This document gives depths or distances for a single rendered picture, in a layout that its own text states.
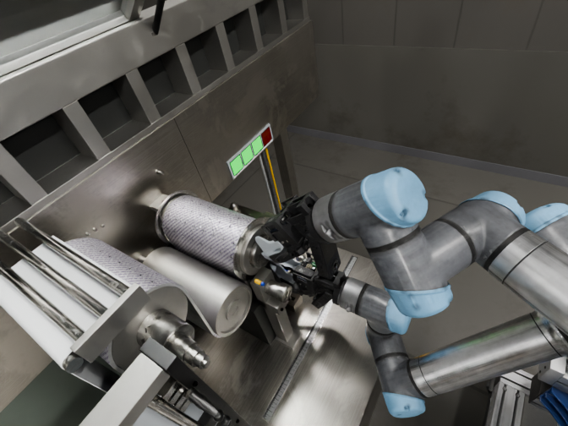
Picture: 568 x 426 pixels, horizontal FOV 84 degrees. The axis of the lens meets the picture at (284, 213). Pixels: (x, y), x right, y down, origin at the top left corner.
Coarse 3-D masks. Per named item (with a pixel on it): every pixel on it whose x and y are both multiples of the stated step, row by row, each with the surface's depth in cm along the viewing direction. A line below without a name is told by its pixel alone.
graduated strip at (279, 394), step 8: (352, 256) 107; (352, 264) 104; (344, 272) 103; (328, 304) 96; (320, 312) 95; (328, 312) 94; (320, 320) 93; (312, 328) 91; (312, 336) 90; (304, 344) 89; (304, 352) 87; (296, 360) 86; (296, 368) 85; (288, 376) 83; (280, 384) 82; (288, 384) 82; (280, 392) 81; (272, 400) 80; (280, 400) 80; (272, 408) 79; (264, 416) 78
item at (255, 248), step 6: (264, 234) 69; (270, 240) 70; (252, 246) 67; (258, 246) 67; (252, 252) 66; (258, 252) 67; (252, 258) 66; (258, 258) 68; (264, 258) 70; (252, 264) 68; (258, 264) 69; (264, 264) 71
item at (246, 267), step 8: (256, 232) 66; (264, 232) 69; (248, 240) 65; (248, 248) 66; (240, 256) 65; (248, 256) 66; (240, 264) 66; (248, 264) 67; (248, 272) 68; (256, 272) 71
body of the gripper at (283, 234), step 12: (312, 192) 50; (288, 204) 55; (300, 204) 49; (312, 204) 51; (276, 216) 55; (288, 216) 54; (300, 216) 50; (264, 228) 56; (276, 228) 54; (288, 228) 53; (300, 228) 54; (312, 228) 48; (276, 240) 57; (288, 240) 54; (300, 240) 54; (324, 240) 49; (300, 252) 55
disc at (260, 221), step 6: (264, 216) 70; (252, 222) 66; (258, 222) 68; (264, 222) 70; (246, 228) 65; (252, 228) 66; (246, 234) 65; (240, 240) 64; (240, 246) 65; (234, 252) 64; (240, 252) 65; (234, 258) 64; (234, 264) 65; (234, 270) 66; (240, 270) 67; (240, 276) 68; (246, 276) 70; (252, 276) 72
